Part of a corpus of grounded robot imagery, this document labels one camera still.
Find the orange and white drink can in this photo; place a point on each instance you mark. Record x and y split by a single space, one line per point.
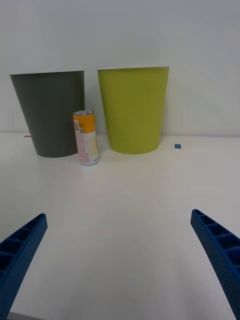
87 140

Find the yellow-green plastic waste bin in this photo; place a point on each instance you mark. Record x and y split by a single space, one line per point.
133 110

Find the grey plastic waste bin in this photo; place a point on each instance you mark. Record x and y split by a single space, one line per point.
51 112

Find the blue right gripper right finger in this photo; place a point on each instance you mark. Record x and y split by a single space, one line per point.
220 257

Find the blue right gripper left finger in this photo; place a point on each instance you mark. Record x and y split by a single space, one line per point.
20 255

